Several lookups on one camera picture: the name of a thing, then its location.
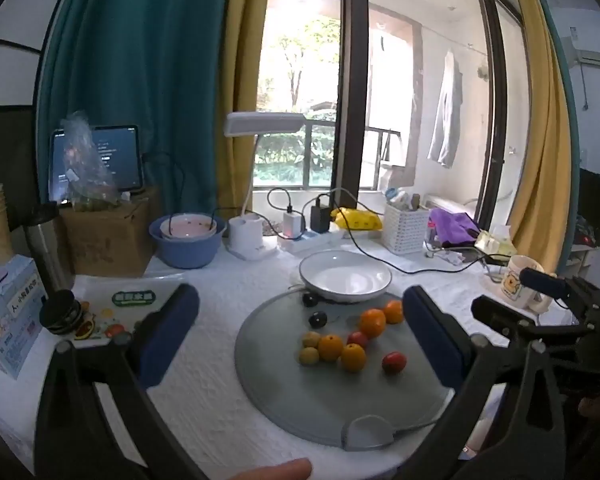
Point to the tablet screen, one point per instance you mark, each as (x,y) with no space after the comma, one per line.
(119,150)

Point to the air conditioner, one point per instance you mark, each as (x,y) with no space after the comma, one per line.
(583,57)

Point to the red tomato middle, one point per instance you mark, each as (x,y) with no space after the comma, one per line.
(359,339)

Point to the white round plate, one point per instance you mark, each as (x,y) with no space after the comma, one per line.
(345,277)

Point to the large orange mandarin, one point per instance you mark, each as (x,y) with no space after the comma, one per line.
(372,323)

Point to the pink bowl in basin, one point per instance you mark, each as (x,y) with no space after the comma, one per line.
(188,227)

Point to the yellow snack bag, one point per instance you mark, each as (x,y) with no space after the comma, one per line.
(356,219)

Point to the dark plum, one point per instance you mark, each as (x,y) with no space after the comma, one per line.
(310,300)
(318,319)

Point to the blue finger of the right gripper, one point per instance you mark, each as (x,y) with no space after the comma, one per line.
(545,284)
(499,318)

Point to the clear plastic bag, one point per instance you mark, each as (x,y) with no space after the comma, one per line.
(91,183)

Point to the hanging white shirt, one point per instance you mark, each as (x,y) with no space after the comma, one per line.
(446,135)

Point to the yellow small fruit upper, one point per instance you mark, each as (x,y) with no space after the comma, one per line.
(311,339)

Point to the steel thermos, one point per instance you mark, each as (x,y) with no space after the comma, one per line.
(47,239)

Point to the tissue pack green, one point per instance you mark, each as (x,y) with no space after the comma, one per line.
(497,241)

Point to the yellow curtain right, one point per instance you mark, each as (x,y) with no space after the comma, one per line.
(541,208)

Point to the blue plastic basin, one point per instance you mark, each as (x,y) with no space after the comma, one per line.
(186,254)

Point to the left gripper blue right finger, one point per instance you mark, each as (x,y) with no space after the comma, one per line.
(446,345)

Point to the fruit printed plastic bag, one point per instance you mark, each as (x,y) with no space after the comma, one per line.
(114,305)

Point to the blue tissue box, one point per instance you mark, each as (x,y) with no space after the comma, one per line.
(21,299)

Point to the purple cloth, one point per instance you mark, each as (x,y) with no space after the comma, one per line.
(454,230)

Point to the white charger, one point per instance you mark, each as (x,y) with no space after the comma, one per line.
(292,224)

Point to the small orange back right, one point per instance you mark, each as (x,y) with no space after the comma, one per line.
(393,312)

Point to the white power strip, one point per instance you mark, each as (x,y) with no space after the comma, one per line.
(310,240)

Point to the black charger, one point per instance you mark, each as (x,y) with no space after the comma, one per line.
(320,216)

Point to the cardboard box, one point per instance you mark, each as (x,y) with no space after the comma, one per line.
(113,243)

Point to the operator finger tip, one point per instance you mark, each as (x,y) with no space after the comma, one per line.
(300,469)

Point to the grey round heating mat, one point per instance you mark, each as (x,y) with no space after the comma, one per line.
(319,403)

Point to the white plastic basket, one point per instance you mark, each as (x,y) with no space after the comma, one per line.
(404,231)

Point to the yellow small fruit lower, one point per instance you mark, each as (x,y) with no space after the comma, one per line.
(309,356)

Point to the red cherry tomato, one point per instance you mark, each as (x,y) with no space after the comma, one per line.
(393,363)

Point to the yellow small fruit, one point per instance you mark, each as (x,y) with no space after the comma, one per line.
(309,356)
(311,339)

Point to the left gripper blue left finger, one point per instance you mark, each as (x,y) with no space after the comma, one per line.
(162,333)

